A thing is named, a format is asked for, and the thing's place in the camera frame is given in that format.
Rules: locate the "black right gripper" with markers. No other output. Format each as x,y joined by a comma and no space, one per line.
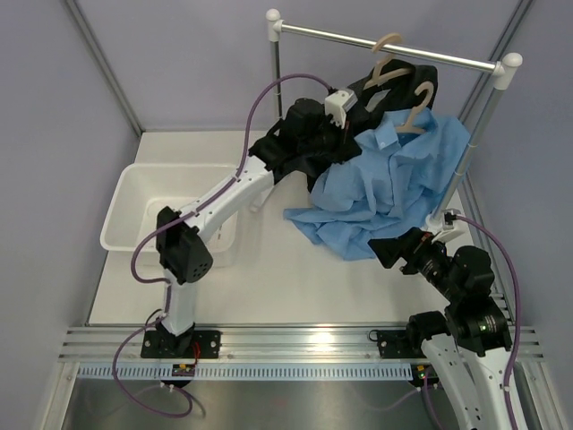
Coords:
412,246

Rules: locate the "light blue shirt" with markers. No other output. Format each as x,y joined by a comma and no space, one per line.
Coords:
396,181

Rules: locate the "beige plastic hanger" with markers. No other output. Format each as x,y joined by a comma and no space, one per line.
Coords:
427,89

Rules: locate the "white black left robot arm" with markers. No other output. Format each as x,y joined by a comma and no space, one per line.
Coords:
181,238

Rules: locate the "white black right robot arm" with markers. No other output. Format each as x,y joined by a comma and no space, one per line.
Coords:
469,345

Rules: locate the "dark striped shirt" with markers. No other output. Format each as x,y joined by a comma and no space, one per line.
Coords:
358,130

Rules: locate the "silver clothes rack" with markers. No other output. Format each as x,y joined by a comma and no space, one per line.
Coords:
496,76

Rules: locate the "white plastic bin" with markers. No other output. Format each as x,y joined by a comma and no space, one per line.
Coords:
143,190

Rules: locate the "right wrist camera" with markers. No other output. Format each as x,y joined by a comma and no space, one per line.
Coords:
450,226

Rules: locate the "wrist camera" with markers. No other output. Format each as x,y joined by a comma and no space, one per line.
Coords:
337,105
450,226

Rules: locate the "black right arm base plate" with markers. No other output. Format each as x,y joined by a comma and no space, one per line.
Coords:
393,344

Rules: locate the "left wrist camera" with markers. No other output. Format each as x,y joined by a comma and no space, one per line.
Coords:
337,105

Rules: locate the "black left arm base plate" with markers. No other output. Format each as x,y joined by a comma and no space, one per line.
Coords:
201,344

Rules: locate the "white slotted cable duct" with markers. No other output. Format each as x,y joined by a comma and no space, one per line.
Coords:
248,372

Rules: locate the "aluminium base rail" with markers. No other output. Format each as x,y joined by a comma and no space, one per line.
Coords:
242,344

